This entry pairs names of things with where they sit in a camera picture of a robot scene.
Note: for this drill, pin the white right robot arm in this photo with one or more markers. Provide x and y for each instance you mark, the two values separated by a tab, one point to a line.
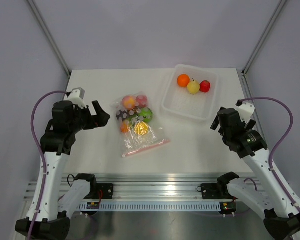
279	208

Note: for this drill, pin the orange toy peach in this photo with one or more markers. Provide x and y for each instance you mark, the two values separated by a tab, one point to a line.
129	102

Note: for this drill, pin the green orange toy mango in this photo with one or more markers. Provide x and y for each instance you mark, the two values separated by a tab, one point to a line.
125	126

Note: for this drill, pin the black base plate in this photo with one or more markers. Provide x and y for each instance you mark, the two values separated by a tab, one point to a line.
105	191
210	191

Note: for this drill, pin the left circuit board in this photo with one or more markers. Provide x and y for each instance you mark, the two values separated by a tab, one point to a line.
93	205

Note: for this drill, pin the aluminium frame rail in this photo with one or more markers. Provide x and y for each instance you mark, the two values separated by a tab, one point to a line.
157	187

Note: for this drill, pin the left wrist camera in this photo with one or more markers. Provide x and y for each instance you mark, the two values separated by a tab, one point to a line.
76	96

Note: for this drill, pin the orange toy fruit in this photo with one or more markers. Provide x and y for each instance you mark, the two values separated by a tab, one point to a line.
183	80

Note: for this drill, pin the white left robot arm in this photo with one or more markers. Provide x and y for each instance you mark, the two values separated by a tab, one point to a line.
49	217

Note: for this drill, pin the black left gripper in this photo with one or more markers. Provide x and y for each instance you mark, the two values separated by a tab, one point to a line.
102	118

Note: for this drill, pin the pale yellow toy pear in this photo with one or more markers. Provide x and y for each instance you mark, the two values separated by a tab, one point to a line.
193	87

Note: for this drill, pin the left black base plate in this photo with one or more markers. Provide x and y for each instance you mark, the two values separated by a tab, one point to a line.
105	191

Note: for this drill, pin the yellow toy lemon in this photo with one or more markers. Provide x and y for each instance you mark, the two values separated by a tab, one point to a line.
141	128

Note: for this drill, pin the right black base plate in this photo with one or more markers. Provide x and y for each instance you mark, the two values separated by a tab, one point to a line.
210	191

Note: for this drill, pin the green toy watermelon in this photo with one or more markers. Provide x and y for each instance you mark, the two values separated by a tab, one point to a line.
145	114

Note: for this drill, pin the red toy tomato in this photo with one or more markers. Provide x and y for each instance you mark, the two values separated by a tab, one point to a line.
205	86

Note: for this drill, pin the black toy avocado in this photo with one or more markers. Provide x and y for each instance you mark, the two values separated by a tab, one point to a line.
122	114

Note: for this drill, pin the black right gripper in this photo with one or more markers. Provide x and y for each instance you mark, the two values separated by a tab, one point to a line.
250	125

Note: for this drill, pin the clear zip top bag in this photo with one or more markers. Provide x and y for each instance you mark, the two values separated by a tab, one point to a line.
130	143

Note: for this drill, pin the right circuit board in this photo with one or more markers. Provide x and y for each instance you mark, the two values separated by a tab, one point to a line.
228	207

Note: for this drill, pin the circuit board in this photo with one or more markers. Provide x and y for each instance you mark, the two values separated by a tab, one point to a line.
228	207
93	205

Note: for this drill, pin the white slotted cable duct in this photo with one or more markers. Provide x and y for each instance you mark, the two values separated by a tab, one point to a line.
165	206

